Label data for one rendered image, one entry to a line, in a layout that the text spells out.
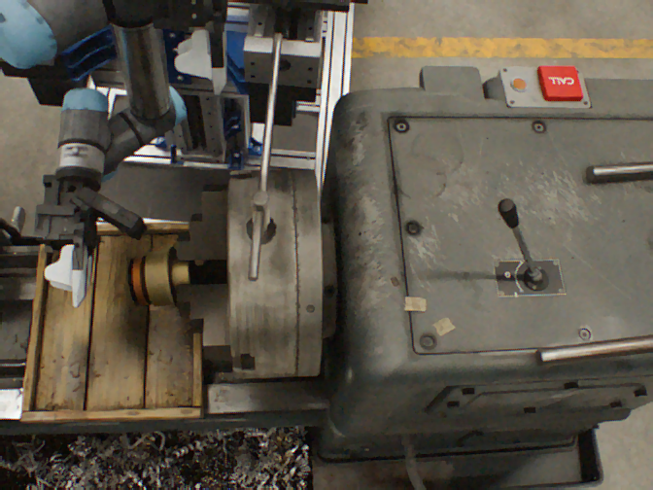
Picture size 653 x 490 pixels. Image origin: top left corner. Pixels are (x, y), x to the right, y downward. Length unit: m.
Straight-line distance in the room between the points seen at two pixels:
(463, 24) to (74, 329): 2.11
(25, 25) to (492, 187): 0.63
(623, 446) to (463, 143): 1.52
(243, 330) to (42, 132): 1.79
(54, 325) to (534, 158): 0.85
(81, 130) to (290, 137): 1.17
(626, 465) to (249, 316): 1.63
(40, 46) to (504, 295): 0.66
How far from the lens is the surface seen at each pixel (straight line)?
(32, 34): 0.91
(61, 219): 1.10
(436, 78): 1.06
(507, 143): 1.02
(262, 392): 1.22
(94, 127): 1.16
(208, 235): 1.02
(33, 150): 2.58
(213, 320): 0.99
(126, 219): 1.09
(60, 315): 1.30
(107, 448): 1.53
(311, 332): 0.93
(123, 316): 1.27
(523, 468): 1.62
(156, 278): 1.03
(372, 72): 2.68
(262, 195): 0.84
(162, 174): 2.17
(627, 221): 1.03
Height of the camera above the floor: 2.06
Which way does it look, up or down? 65 degrees down
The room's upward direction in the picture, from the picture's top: 10 degrees clockwise
